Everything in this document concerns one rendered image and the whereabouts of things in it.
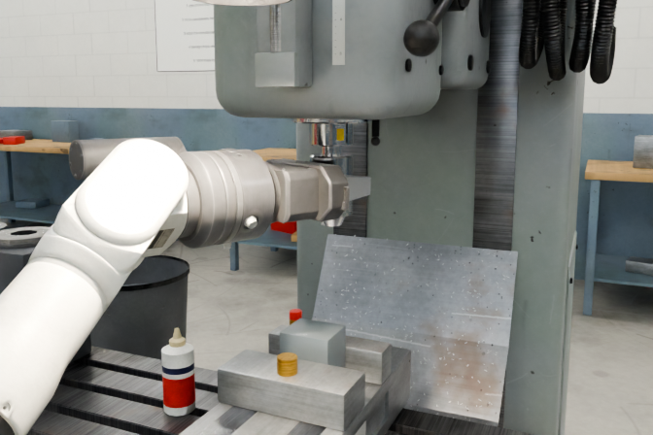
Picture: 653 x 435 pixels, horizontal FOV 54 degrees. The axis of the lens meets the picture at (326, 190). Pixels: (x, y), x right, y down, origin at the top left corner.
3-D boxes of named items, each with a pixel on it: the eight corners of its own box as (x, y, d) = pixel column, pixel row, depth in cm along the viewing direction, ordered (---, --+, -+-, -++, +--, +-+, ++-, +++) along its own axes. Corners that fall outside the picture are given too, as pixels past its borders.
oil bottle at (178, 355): (183, 419, 79) (180, 335, 78) (156, 413, 81) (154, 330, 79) (201, 405, 83) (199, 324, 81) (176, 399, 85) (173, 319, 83)
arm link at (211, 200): (252, 209, 55) (126, 225, 47) (204, 271, 62) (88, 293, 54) (204, 109, 59) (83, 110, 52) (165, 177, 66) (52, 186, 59)
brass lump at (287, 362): (292, 378, 66) (292, 362, 66) (273, 375, 67) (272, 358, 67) (301, 370, 68) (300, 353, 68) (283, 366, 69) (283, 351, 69)
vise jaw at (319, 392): (344, 432, 63) (344, 394, 62) (217, 402, 69) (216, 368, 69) (365, 406, 68) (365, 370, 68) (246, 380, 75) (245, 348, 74)
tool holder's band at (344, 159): (360, 164, 68) (360, 155, 68) (320, 166, 66) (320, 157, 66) (342, 160, 72) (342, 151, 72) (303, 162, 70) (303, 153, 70)
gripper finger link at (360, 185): (365, 199, 70) (323, 205, 66) (365, 170, 69) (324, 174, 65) (376, 201, 69) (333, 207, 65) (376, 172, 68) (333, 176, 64)
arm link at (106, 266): (203, 165, 53) (123, 279, 43) (167, 222, 59) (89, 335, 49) (136, 121, 52) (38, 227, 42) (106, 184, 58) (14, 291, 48)
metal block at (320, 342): (327, 392, 70) (327, 340, 69) (279, 382, 73) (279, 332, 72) (345, 373, 75) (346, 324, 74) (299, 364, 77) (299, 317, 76)
